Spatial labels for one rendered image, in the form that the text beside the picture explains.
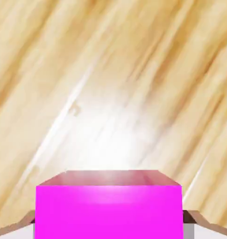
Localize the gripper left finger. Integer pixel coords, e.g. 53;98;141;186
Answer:
0;210;36;239

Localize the small magenta cube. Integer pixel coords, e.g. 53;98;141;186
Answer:
35;169;184;239

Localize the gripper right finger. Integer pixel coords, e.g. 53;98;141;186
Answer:
182;210;227;239

